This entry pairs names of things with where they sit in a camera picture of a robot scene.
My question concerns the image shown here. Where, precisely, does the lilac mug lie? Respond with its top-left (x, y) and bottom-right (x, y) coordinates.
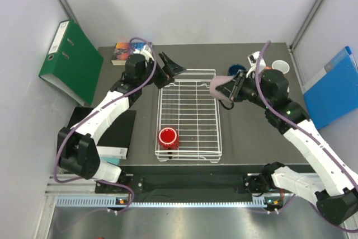
top-left (209, 76), bottom-right (234, 103)

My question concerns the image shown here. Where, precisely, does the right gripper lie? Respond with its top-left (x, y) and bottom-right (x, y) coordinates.
top-left (216, 69), bottom-right (272, 109)

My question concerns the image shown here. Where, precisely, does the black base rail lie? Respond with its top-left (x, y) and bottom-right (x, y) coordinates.
top-left (95, 165), bottom-right (283, 203)

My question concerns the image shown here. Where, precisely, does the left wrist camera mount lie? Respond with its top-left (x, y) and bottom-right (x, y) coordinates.
top-left (133, 43), bottom-right (153, 61)

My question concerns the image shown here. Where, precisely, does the blue folder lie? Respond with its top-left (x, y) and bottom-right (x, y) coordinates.
top-left (303, 46), bottom-right (357, 130)

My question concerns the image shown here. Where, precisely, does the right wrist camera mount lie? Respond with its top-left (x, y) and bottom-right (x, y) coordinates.
top-left (247, 50), bottom-right (266, 74)

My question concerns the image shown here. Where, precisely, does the dark blue mug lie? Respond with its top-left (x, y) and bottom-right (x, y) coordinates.
top-left (227, 64), bottom-right (246, 76)

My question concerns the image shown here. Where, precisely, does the black box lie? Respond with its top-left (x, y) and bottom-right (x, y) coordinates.
top-left (60, 110), bottom-right (136, 161)

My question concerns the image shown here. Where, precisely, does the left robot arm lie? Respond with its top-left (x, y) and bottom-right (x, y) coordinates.
top-left (54, 52), bottom-right (186, 193)

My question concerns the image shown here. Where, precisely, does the white wire dish rack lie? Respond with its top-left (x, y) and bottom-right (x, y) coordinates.
top-left (155, 69), bottom-right (222, 163)

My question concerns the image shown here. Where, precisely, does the white cable duct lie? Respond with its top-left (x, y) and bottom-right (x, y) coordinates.
top-left (55, 196), bottom-right (268, 208)

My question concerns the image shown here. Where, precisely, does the pink floral mug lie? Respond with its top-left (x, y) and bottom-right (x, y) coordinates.
top-left (266, 60), bottom-right (290, 75)

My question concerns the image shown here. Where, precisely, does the teal notebook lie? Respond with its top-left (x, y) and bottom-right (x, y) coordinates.
top-left (62, 157), bottom-right (121, 173)

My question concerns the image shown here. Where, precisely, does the red mug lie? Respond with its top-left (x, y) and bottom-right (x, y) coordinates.
top-left (157, 127), bottom-right (180, 150)

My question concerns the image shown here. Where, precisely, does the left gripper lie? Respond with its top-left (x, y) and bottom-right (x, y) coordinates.
top-left (139, 51), bottom-right (186, 90)

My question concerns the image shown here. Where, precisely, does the paperback book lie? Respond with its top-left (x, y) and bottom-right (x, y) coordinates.
top-left (111, 42), bottom-right (142, 66)

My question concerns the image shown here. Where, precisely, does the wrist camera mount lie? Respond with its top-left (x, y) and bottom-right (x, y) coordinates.
top-left (133, 43), bottom-right (153, 61)
top-left (247, 50), bottom-right (266, 74)

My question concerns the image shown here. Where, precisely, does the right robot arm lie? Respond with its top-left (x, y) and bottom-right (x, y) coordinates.
top-left (209, 69), bottom-right (357, 226)

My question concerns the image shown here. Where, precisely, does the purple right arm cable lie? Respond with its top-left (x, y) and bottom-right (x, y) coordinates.
top-left (254, 40), bottom-right (358, 233)

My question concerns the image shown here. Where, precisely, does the green lever arch binder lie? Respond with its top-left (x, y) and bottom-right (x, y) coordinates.
top-left (39, 20), bottom-right (103, 106)

